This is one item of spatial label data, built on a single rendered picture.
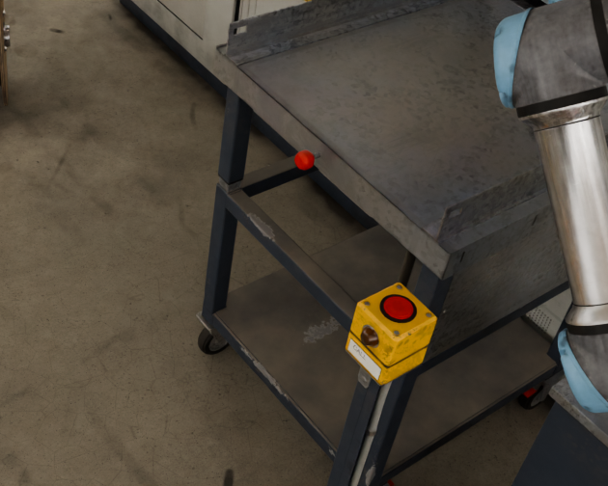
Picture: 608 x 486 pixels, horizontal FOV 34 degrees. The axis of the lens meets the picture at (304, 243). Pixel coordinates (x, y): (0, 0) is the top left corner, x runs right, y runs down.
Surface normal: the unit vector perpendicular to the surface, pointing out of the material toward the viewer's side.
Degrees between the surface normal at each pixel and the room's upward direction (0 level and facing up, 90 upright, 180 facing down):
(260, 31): 90
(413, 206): 0
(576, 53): 76
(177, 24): 90
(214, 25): 90
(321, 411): 0
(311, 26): 90
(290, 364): 0
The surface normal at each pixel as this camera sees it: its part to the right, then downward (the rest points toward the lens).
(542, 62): -0.41, 0.21
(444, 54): 0.15, -0.72
